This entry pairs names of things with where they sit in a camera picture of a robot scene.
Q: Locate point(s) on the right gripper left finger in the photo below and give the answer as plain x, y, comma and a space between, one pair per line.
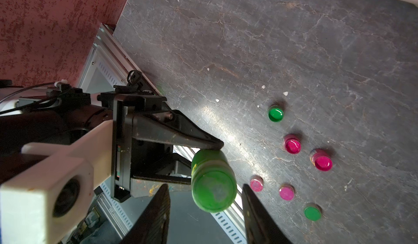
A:
152, 225

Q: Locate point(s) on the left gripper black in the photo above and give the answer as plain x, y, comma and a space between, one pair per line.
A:
145, 130

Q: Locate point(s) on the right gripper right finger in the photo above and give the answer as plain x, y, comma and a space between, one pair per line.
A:
259, 225

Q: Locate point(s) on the green paint jar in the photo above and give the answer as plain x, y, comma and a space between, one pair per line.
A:
213, 182
275, 113

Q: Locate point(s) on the green lid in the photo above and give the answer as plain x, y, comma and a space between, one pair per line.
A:
313, 212

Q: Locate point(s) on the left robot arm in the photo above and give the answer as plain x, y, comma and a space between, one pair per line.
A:
62, 116

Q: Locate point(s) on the pink lid rear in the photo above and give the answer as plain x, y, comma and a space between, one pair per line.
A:
287, 192

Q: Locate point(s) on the pink lid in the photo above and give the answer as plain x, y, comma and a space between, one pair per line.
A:
287, 192
256, 183

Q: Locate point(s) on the pink lid front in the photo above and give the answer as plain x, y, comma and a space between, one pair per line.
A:
256, 183

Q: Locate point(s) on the pink paint jar left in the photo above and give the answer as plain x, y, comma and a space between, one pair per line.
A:
292, 144

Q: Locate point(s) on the pink paint jar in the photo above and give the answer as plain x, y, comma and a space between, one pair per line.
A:
292, 144
321, 160

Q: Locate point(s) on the pink paint jar right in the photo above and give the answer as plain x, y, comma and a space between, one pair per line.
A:
321, 160

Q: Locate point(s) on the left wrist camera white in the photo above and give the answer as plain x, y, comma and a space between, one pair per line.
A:
42, 204

